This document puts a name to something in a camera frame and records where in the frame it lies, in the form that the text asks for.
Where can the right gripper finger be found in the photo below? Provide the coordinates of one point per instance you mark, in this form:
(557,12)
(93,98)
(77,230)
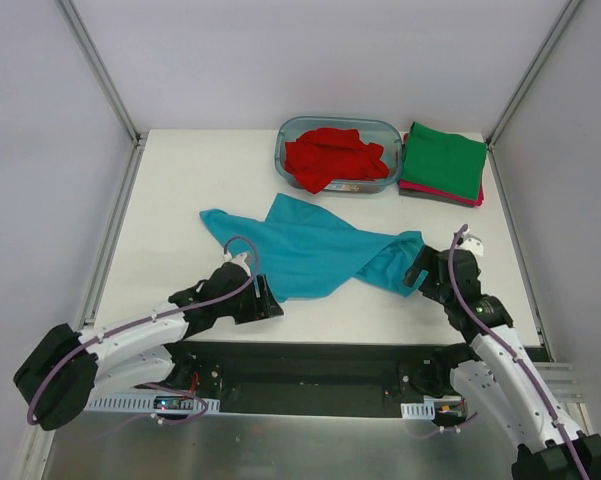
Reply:
(428,259)
(417,280)

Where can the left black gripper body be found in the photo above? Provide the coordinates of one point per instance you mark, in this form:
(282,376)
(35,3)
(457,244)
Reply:
(259,298)

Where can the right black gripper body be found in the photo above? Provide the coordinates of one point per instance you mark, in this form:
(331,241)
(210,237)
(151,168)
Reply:
(428,275)

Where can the teal t shirt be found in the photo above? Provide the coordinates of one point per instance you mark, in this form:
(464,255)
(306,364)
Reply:
(307,252)

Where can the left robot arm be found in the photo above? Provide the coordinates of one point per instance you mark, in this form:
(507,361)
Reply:
(70,368)

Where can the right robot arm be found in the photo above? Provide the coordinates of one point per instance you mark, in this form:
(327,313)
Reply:
(491,369)

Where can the folded pink t shirt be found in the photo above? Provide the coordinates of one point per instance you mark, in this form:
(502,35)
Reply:
(440,192)

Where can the folded green t shirt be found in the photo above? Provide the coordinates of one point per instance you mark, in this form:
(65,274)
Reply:
(445,160)

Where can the clear blue plastic bin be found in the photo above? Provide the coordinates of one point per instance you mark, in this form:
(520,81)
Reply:
(374,131)

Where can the red t shirt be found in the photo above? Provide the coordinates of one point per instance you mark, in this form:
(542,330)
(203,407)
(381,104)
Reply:
(323,155)

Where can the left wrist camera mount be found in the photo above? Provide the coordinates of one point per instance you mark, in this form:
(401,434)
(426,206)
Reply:
(244,260)

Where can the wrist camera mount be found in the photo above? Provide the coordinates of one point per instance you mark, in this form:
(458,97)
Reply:
(473,244)
(244,260)

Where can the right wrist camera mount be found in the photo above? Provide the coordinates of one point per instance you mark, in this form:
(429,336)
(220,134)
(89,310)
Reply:
(473,244)

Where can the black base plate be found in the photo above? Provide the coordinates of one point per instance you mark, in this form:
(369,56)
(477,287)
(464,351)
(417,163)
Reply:
(341,380)

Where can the right aluminium table rail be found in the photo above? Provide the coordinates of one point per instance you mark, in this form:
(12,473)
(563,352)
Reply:
(522,264)

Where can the aluminium table rail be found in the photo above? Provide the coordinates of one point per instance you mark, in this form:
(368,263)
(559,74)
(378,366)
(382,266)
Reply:
(95,288)
(522,264)

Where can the right white cable duct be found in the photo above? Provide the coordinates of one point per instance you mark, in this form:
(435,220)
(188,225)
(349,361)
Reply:
(425,411)

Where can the white cable duct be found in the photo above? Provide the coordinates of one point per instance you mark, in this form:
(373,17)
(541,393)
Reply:
(151,402)
(425,411)

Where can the right aluminium frame post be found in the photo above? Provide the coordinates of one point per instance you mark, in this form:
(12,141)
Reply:
(558,29)

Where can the aluminium frame post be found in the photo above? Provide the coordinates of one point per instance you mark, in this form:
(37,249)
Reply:
(558,29)
(96,64)

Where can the left white cable duct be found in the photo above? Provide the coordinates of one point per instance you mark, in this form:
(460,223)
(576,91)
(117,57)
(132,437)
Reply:
(151,402)

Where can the left aluminium table rail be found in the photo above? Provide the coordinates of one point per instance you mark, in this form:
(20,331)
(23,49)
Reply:
(95,288)

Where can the left aluminium frame post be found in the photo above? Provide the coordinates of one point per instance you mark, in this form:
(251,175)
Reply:
(96,64)

